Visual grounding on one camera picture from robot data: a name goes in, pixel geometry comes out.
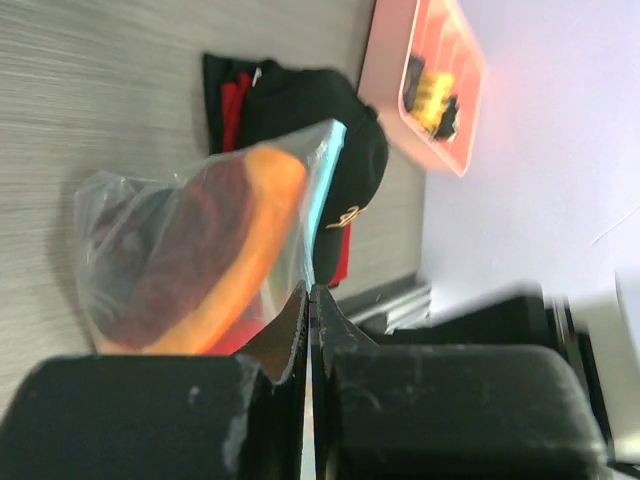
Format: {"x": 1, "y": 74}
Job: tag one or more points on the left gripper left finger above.
{"x": 165, "y": 417}

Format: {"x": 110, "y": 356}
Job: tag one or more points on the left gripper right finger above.
{"x": 451, "y": 411}

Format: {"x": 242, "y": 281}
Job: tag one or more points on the orange papaya slice toy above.
{"x": 172, "y": 271}

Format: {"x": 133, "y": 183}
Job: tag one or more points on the clear zip top bag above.
{"x": 103, "y": 190}

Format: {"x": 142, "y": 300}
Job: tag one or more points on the black floral rolled sock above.
{"x": 448, "y": 127}

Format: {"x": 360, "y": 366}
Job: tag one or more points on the black embroidered cap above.
{"x": 347, "y": 174}

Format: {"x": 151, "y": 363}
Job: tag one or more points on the yellow tiger rolled sock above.
{"x": 432, "y": 95}

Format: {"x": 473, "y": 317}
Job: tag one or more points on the red and black folded cloth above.
{"x": 230, "y": 105}

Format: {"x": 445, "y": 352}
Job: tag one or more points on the dark patterned rolled sock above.
{"x": 413, "y": 73}

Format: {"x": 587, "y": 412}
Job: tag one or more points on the pink divided organizer box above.
{"x": 423, "y": 71}

